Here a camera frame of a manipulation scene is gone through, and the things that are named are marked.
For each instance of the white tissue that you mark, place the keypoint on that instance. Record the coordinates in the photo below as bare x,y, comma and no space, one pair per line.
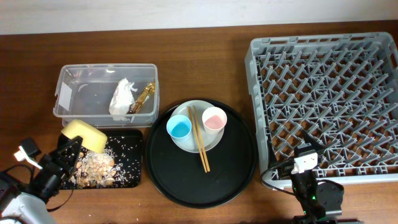
122,100

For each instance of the grey dishwasher rack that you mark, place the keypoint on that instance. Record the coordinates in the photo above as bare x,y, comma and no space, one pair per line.
341,89

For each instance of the food scraps pile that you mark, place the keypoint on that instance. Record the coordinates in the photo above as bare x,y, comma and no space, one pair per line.
96,169

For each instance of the black rectangular tray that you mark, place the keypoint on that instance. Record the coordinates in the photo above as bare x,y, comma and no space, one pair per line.
130,155

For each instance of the wooden chopstick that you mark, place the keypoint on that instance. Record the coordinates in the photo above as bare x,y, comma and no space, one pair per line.
201,142
197,139

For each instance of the gold snack wrapper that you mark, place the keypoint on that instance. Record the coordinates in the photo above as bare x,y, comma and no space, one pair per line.
143,97

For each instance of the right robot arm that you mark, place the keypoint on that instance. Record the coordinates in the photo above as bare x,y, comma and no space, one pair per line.
320,199

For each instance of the yellow bowl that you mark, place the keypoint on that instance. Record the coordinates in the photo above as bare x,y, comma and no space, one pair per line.
93,139

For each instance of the white label on bin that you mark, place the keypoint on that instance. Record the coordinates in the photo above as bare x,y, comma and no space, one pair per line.
65,96

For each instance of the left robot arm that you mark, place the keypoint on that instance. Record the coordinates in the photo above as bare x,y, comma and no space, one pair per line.
27,202

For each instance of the blue cup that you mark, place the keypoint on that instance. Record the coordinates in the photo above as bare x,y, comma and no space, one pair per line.
179,127

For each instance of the round black tray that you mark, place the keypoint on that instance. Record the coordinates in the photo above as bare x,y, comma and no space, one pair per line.
180,176

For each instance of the clear plastic bin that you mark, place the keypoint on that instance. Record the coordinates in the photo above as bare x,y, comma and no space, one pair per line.
93,86

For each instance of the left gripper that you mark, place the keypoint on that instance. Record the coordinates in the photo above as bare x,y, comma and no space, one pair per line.
48,162

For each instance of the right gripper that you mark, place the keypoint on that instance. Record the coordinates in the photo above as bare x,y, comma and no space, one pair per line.
309,140

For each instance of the grey plate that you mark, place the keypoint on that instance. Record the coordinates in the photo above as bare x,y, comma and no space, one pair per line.
190,144

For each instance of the pink cup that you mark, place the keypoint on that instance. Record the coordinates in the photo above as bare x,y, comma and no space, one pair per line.
214,119

